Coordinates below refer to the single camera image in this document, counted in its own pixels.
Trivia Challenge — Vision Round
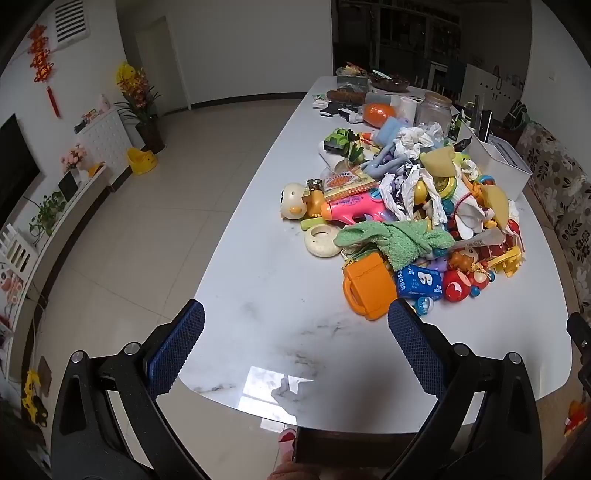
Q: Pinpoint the green bag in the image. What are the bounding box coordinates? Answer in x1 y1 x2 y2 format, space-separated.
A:
502 100 530 133

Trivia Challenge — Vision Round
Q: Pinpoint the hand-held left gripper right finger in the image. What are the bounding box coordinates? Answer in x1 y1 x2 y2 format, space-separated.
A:
383 299 541 480

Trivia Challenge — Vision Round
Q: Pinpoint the orange toy case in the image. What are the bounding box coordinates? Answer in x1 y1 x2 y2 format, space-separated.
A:
342 255 399 322

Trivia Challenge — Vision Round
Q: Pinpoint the red packet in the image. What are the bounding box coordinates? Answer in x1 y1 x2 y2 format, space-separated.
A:
475 230 523 260

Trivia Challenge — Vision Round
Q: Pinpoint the red knot wall decoration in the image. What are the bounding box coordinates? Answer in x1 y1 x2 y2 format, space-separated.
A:
27 24 62 119

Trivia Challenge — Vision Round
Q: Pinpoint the yellow sponge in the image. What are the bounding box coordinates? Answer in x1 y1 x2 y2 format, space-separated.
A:
481 184 511 232
419 145 456 179

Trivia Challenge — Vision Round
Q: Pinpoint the blue tissue packet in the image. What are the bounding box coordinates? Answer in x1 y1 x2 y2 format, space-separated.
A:
396 264 445 301

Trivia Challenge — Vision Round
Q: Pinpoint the green towel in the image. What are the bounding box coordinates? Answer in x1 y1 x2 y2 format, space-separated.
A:
333 220 456 271

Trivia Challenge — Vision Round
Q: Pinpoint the brown bread stick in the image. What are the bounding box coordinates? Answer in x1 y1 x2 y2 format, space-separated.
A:
326 89 368 105

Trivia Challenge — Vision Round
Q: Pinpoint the white tissue roll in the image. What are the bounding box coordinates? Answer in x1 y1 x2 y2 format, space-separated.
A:
396 96 419 121

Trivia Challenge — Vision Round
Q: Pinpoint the green toy truck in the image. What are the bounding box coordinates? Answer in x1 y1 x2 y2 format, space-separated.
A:
322 128 355 153

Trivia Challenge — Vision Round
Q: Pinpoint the glass jar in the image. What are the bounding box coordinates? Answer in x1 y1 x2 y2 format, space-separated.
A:
417 90 454 133

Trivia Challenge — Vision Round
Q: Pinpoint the green trailing plant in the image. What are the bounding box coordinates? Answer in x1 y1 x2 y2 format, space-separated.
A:
28 191 68 239

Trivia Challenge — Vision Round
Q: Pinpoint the red yellow floor toy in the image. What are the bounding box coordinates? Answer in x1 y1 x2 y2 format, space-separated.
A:
564 398 590 438

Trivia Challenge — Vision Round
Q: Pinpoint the pink fabric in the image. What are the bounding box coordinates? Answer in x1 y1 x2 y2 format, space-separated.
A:
270 428 298 480

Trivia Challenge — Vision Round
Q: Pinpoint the yellow potty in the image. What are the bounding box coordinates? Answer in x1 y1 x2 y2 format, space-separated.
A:
126 147 158 175

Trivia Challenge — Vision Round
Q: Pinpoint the orange-edged snack packet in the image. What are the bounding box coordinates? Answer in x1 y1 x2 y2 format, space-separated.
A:
322 168 378 202

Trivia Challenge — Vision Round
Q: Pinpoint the dark display cabinet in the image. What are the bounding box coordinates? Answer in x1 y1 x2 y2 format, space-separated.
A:
331 0 463 89

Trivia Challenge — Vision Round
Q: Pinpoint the white door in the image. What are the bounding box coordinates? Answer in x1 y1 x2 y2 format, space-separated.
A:
133 15 193 112

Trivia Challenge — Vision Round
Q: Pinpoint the cream ring toy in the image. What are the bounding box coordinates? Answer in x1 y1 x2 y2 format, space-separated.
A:
303 224 341 257

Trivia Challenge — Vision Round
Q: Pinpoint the white duck toy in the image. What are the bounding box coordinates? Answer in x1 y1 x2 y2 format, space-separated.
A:
280 183 308 220

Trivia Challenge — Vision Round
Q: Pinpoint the yellow toy excavator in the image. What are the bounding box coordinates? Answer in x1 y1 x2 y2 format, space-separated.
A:
21 368 50 428

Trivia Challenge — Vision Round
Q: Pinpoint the light blue cloth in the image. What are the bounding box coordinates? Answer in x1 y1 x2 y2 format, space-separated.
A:
375 116 410 147

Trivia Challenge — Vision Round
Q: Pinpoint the floral sofa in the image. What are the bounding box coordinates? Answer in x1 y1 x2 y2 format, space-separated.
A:
514 121 591 320

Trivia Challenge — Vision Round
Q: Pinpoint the red round toy figure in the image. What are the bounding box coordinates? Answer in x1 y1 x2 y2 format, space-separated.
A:
442 268 470 304

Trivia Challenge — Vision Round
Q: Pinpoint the orange plastic toy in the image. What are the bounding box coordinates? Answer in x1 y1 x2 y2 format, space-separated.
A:
362 102 398 128

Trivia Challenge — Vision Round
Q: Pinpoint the dark bowl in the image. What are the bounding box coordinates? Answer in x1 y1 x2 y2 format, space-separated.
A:
369 71 410 93

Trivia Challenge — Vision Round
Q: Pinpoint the white storage box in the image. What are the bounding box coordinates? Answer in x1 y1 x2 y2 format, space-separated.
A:
461 121 534 200

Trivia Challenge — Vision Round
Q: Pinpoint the black television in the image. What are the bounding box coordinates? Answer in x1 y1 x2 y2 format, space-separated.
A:
0 113 41 228

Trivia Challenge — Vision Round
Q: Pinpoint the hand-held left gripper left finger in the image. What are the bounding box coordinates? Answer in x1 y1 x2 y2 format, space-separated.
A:
50 299 206 480

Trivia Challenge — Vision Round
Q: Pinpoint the white wall vent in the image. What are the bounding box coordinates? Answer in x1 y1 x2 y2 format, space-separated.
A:
54 0 89 45

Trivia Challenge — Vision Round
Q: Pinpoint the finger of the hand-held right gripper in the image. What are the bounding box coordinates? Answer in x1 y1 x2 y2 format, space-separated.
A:
566 311 591 398

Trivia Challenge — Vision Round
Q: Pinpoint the pink water gun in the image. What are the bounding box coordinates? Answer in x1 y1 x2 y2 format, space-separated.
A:
320 191 394 228

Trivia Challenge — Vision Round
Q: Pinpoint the yellow flower plant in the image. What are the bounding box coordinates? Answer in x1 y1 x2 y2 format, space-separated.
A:
113 61 165 154

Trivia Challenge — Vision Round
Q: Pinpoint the light blue plush toy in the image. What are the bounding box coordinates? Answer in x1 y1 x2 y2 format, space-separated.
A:
361 142 419 179

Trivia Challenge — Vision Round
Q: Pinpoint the yellow plastic toy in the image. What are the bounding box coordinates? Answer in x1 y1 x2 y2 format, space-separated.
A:
486 246 526 278

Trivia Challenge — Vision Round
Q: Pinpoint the white sock with red trim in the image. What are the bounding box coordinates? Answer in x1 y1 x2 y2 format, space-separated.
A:
454 193 491 232

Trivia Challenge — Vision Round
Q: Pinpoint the pink flower vase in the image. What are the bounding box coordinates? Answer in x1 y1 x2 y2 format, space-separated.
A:
60 143 89 182

